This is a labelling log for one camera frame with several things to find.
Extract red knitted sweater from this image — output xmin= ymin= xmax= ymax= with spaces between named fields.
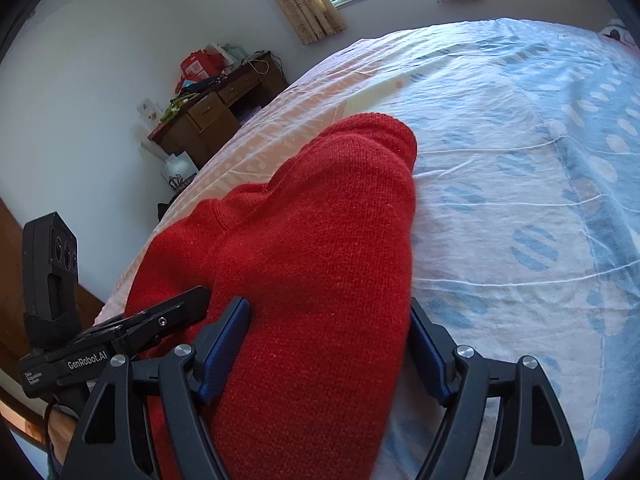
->
xmin=125 ymin=113 xmax=416 ymax=479

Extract white box on desk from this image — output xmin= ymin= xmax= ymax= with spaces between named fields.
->
xmin=137 ymin=98 xmax=164 ymax=130

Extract grey patterned pillow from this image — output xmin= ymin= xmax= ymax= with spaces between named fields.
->
xmin=600 ymin=18 xmax=637 ymax=48

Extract brown wooden desk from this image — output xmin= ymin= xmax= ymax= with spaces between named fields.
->
xmin=148 ymin=51 xmax=288 ymax=168

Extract green items on desk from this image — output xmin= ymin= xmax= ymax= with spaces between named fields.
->
xmin=160 ymin=92 xmax=201 ymax=124

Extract pink and blue dotted bedspread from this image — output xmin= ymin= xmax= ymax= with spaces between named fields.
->
xmin=94 ymin=17 xmax=640 ymax=480

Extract black bag on floor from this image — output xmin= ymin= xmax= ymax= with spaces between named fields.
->
xmin=156 ymin=195 xmax=178 ymax=221

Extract red gift bag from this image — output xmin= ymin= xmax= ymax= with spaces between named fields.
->
xmin=180 ymin=50 xmax=226 ymax=81

